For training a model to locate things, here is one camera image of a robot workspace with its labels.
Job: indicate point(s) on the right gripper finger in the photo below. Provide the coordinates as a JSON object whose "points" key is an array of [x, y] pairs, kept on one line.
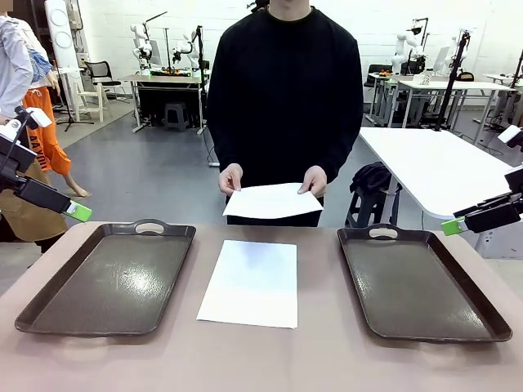
{"points": [[490, 203], [494, 218]]}

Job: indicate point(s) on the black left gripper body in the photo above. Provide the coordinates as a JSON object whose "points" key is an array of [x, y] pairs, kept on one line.
{"points": [[12, 161]]}

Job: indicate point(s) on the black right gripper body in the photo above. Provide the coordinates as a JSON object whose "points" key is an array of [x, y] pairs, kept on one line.
{"points": [[516, 179]]}

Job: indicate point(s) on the white A4 paper sheet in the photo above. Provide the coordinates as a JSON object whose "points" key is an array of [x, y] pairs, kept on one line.
{"points": [[274, 202], [249, 286]]}

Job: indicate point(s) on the person's right forearm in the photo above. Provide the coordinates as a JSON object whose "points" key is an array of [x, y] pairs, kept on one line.
{"points": [[222, 143]]}

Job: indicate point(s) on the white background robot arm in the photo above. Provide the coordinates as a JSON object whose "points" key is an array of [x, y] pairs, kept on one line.
{"points": [[141, 38], [402, 49], [190, 49], [454, 51]]}

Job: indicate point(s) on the person's left forearm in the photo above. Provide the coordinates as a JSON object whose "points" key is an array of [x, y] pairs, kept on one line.
{"points": [[343, 151]]}

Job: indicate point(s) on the person's left hand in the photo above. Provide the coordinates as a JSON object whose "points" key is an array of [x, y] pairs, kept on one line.
{"points": [[314, 179]]}

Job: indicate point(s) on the person's right hand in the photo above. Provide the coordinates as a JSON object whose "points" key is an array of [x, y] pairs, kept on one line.
{"points": [[229, 179]]}

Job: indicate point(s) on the large white table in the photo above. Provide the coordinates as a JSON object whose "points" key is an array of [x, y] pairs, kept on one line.
{"points": [[429, 163]]}

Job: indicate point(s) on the long white desk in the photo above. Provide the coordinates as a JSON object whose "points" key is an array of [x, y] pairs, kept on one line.
{"points": [[482, 85]]}

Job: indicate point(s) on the white wooden chair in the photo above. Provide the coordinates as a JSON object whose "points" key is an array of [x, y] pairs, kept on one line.
{"points": [[90, 96]]}

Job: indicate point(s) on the brown plastic serving tray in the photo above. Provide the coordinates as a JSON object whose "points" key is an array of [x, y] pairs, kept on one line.
{"points": [[412, 286], [110, 281]]}

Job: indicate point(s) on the black tripod pole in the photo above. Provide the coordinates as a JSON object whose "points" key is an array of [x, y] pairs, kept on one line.
{"points": [[451, 87]]}

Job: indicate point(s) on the black cloth bundle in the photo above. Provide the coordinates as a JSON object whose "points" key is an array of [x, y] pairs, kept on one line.
{"points": [[374, 175]]}

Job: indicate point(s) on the black step stool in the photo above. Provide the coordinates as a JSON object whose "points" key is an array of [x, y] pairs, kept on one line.
{"points": [[367, 210]]}

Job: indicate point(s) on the black office chair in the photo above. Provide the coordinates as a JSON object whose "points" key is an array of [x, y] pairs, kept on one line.
{"points": [[100, 71], [376, 71]]}

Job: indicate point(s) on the white tower air conditioner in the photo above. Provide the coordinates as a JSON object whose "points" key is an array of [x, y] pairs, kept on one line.
{"points": [[61, 36]]}

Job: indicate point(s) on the computer monitor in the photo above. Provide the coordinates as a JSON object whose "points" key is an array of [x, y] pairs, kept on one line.
{"points": [[441, 59]]}

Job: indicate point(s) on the grey workbench with black panel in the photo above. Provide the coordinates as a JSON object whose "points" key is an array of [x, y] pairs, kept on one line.
{"points": [[155, 96]]}

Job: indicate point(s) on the grey plastic stool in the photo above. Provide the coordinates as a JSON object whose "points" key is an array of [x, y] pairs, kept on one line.
{"points": [[175, 116]]}

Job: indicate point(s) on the person in black sweater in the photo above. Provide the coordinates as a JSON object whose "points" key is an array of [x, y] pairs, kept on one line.
{"points": [[286, 102]]}

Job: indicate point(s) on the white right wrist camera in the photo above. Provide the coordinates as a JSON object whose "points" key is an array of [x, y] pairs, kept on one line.
{"points": [[510, 134]]}

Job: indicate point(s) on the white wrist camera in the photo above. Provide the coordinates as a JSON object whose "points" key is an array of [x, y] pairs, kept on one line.
{"points": [[510, 134], [38, 117]]}

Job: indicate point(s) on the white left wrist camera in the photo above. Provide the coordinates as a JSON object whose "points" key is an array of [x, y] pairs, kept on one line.
{"points": [[38, 117]]}

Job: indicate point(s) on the black camera pole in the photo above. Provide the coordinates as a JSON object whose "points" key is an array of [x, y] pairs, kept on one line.
{"points": [[199, 45]]}

